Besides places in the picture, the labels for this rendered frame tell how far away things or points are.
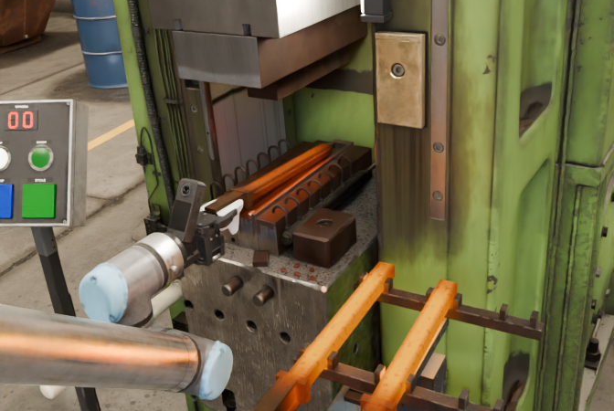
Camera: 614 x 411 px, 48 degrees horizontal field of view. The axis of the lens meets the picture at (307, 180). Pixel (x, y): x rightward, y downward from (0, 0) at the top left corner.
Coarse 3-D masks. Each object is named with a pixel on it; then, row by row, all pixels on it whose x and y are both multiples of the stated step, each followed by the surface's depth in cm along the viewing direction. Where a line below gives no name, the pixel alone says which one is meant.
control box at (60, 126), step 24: (0, 120) 154; (24, 120) 153; (48, 120) 152; (72, 120) 152; (0, 144) 153; (24, 144) 152; (48, 144) 152; (72, 144) 151; (0, 168) 152; (24, 168) 152; (48, 168) 151; (72, 168) 151; (72, 192) 151; (72, 216) 151
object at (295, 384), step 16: (384, 272) 118; (368, 288) 114; (352, 304) 110; (368, 304) 112; (336, 320) 107; (352, 320) 107; (320, 336) 104; (336, 336) 103; (304, 352) 101; (320, 352) 100; (304, 368) 97; (320, 368) 99; (288, 384) 93; (304, 384) 94; (272, 400) 91; (288, 400) 94; (304, 400) 95
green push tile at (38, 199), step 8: (24, 184) 151; (32, 184) 151; (40, 184) 150; (48, 184) 150; (56, 184) 151; (24, 192) 151; (32, 192) 150; (40, 192) 150; (48, 192) 150; (56, 192) 150; (24, 200) 151; (32, 200) 150; (40, 200) 150; (48, 200) 150; (24, 208) 150; (32, 208) 150; (40, 208) 150; (48, 208) 150; (24, 216) 150; (32, 216) 150; (40, 216) 150; (48, 216) 149
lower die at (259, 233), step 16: (304, 144) 177; (352, 144) 170; (288, 160) 166; (336, 160) 163; (352, 160) 163; (368, 160) 169; (256, 176) 161; (304, 176) 154; (336, 176) 156; (368, 176) 170; (288, 192) 149; (304, 192) 149; (352, 192) 164; (288, 208) 143; (304, 208) 146; (240, 224) 143; (256, 224) 140; (272, 224) 138; (224, 240) 148; (240, 240) 145; (256, 240) 142; (272, 240) 140
